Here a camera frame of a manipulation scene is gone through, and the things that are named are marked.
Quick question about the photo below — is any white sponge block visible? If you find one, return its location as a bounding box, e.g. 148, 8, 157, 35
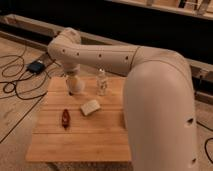
80, 100, 100, 116

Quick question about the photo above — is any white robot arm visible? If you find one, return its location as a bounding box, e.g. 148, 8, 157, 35
47, 28, 199, 171

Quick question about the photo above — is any wooden table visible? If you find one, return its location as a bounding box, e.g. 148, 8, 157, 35
26, 77, 131, 162

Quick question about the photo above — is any blue power adapter box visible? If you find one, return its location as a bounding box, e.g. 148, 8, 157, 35
27, 61, 45, 74

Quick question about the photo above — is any black floor cable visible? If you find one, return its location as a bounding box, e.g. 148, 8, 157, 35
0, 39, 78, 144

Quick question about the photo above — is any red brown toy object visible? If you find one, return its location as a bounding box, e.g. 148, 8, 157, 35
62, 109, 70, 129

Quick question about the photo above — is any clear plastic bottle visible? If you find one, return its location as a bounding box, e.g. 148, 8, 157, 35
97, 69, 107, 96

